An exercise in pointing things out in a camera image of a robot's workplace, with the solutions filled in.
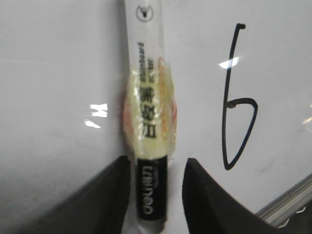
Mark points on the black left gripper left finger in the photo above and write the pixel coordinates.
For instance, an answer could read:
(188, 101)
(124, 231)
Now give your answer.
(99, 207)

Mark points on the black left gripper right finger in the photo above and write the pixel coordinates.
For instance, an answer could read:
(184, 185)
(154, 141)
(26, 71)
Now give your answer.
(209, 209)

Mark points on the black and white whiteboard marker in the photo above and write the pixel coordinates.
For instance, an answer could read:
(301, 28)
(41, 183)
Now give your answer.
(149, 117)

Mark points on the white whiteboard with aluminium frame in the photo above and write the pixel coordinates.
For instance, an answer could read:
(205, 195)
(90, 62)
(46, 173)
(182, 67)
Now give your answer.
(242, 71)

